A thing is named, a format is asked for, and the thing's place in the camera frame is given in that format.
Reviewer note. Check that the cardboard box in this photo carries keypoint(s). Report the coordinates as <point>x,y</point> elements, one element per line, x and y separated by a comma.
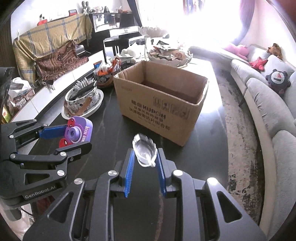
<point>164,99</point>

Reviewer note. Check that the purple spider-man toy camera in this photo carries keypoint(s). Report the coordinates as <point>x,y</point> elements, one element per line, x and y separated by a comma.
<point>79,129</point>

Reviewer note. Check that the grey curved sofa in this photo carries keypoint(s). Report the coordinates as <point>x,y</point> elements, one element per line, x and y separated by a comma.
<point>274,119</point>

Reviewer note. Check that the black remote in bowl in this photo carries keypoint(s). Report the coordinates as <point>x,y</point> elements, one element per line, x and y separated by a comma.
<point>83,91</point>

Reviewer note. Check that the yellow plaid blanket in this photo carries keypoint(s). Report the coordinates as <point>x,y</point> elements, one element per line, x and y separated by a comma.
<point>46,39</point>

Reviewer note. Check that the dark round sailboat cushion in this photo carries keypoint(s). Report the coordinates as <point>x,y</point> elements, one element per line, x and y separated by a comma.
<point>278,81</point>

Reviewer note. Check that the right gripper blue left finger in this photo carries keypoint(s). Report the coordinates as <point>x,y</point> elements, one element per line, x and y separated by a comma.
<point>129,165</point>

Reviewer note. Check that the brown plush animal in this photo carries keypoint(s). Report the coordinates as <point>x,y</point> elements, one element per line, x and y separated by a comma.
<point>275,50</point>

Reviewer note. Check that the basket with snack packets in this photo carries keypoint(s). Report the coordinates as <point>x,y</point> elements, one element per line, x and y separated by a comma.
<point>104,72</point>

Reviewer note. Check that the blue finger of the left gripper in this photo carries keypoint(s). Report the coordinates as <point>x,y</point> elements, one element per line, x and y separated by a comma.
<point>73,152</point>
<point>49,132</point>

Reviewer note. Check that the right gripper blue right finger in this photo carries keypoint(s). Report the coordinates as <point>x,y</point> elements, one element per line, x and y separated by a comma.
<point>161,173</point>

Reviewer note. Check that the brown patterned cloth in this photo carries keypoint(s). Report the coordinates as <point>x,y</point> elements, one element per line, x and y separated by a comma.
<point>63,60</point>

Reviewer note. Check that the clear leaf-shaped dish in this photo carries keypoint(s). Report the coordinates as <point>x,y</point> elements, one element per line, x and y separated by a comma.
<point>145,150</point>

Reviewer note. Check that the white tiered fruit stand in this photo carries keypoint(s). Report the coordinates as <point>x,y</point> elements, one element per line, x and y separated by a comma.
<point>161,52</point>

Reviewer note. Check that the white oval plate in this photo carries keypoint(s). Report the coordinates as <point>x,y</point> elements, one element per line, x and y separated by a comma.
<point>89,112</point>

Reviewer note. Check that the black piano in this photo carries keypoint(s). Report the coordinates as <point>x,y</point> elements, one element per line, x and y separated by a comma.
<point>112,30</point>

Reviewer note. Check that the pink plush toy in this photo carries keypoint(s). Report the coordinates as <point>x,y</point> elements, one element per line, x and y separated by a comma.
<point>240,50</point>

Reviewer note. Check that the red star plush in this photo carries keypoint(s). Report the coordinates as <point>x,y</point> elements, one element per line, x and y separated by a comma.
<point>258,64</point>

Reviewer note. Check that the floral bowl with leather strap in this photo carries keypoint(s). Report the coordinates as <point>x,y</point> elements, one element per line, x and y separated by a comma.
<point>80,105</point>

